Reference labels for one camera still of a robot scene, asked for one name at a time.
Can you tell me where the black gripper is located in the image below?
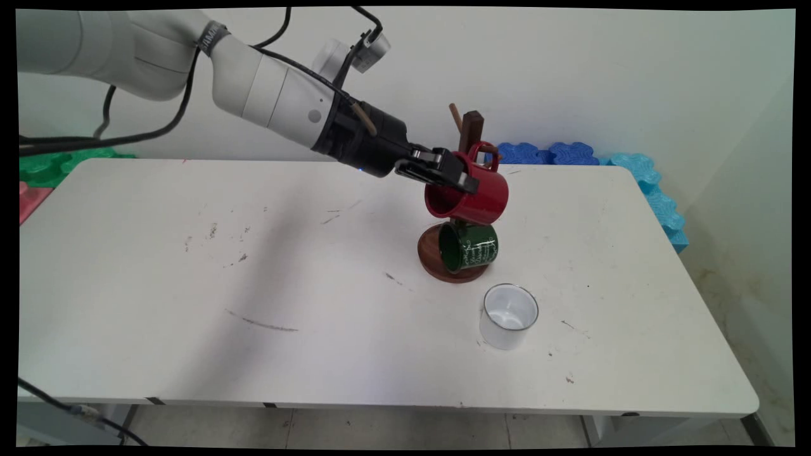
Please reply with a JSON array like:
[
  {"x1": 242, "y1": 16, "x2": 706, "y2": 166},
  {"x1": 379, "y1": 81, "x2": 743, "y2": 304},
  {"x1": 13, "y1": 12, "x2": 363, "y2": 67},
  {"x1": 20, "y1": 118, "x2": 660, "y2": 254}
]
[{"x1": 314, "y1": 100, "x2": 480, "y2": 194}]

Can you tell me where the red enamel mug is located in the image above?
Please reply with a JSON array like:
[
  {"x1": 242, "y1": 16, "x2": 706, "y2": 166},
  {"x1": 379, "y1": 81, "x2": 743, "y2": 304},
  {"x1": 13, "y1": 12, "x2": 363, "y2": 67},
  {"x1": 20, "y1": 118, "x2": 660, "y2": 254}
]
[{"x1": 423, "y1": 141, "x2": 509, "y2": 227}]

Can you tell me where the dark wooden mug tree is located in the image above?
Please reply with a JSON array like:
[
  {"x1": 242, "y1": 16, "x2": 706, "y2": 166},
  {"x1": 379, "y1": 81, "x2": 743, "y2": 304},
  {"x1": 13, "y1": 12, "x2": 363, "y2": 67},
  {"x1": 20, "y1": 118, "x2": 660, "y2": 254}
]
[{"x1": 417, "y1": 103, "x2": 502, "y2": 284}]

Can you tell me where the dark blue foam mat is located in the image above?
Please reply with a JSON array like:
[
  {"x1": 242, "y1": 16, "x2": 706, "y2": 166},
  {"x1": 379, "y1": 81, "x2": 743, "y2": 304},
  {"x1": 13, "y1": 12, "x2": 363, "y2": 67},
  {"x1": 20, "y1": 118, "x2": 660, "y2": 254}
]
[
  {"x1": 485, "y1": 142, "x2": 549, "y2": 165},
  {"x1": 547, "y1": 142, "x2": 600, "y2": 167}
]

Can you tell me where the green enamel mug white print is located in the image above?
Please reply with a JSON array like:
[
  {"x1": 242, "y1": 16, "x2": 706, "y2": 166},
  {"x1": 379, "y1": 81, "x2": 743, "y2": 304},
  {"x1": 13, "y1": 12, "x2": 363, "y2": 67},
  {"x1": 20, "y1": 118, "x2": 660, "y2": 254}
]
[{"x1": 438, "y1": 220, "x2": 499, "y2": 274}]

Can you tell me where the green foam mat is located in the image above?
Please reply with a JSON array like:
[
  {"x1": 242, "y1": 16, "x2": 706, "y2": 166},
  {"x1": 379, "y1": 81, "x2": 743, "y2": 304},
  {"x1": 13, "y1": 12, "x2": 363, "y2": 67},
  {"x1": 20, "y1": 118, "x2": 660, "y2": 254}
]
[{"x1": 19, "y1": 147, "x2": 137, "y2": 189}]

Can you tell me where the red foam mat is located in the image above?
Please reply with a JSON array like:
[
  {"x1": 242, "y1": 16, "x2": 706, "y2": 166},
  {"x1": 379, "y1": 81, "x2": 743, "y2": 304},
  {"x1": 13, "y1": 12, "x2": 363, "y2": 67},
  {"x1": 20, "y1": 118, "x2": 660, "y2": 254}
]
[{"x1": 19, "y1": 182, "x2": 54, "y2": 225}]

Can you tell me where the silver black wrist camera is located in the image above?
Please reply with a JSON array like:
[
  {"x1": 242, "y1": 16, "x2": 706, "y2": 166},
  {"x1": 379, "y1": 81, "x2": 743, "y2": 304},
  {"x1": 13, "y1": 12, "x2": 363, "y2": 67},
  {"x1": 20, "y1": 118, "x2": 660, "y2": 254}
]
[{"x1": 350, "y1": 30, "x2": 392, "y2": 74}]

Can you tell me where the black camera cable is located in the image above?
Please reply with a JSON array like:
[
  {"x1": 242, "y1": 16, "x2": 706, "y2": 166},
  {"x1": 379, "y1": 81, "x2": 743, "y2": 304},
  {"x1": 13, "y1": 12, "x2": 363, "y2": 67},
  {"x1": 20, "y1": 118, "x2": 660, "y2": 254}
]
[{"x1": 252, "y1": 6, "x2": 385, "y2": 89}]

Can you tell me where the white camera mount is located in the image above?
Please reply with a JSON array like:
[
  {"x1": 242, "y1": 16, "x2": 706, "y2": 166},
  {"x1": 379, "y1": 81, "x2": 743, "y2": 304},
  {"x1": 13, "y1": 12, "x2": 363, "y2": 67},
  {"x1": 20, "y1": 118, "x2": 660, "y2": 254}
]
[{"x1": 312, "y1": 38, "x2": 355, "y2": 80}]

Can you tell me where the black velcro arm strap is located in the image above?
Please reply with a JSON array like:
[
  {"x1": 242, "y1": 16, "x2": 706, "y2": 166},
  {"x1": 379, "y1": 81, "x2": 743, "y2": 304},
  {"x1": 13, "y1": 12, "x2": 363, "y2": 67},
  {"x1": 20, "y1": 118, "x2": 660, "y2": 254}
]
[{"x1": 198, "y1": 21, "x2": 229, "y2": 54}]

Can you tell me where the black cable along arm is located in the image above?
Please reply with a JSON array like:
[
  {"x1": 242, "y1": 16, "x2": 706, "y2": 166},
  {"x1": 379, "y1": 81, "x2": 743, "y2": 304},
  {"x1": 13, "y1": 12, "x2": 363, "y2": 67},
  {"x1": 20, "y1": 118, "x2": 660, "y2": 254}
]
[{"x1": 19, "y1": 47, "x2": 357, "y2": 159}]

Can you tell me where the black cable under arm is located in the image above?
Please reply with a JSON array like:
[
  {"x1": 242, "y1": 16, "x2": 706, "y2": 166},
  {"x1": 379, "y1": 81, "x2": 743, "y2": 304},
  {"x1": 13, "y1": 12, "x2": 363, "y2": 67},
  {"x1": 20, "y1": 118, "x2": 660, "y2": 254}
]
[{"x1": 94, "y1": 85, "x2": 118, "y2": 139}]

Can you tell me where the black floor cable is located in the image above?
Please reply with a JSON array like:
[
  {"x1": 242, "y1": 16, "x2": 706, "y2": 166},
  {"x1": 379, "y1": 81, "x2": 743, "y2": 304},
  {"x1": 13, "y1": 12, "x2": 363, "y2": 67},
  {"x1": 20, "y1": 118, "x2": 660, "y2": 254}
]
[{"x1": 19, "y1": 378, "x2": 150, "y2": 446}]

